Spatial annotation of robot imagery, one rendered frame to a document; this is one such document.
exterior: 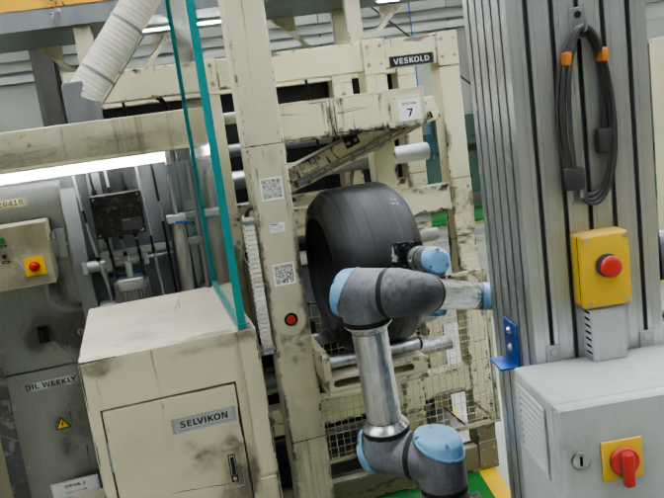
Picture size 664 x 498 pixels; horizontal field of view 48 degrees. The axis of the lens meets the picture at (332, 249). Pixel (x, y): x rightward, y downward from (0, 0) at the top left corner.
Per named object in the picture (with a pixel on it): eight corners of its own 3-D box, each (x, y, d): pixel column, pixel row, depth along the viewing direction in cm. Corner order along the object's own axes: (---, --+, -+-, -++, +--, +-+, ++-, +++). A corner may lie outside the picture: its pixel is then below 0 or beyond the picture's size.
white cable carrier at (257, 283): (264, 355, 253) (242, 217, 245) (262, 351, 258) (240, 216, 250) (277, 353, 255) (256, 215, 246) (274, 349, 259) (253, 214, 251)
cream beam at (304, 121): (274, 146, 269) (268, 105, 266) (262, 145, 293) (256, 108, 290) (429, 124, 284) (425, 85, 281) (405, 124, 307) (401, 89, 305)
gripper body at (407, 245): (413, 238, 231) (428, 239, 219) (418, 265, 231) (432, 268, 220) (390, 242, 229) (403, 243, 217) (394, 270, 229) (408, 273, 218)
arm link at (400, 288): (425, 266, 162) (500, 275, 204) (380, 266, 168) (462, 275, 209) (424, 319, 161) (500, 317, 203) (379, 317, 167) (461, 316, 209)
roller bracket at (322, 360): (325, 383, 247) (320, 356, 246) (298, 351, 285) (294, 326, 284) (334, 381, 248) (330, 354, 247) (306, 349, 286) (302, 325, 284)
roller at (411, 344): (322, 359, 256) (326, 372, 254) (324, 355, 252) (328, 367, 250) (417, 338, 264) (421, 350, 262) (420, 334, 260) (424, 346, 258)
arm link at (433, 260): (426, 279, 203) (424, 247, 202) (412, 276, 213) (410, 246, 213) (453, 277, 205) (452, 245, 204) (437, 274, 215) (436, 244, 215)
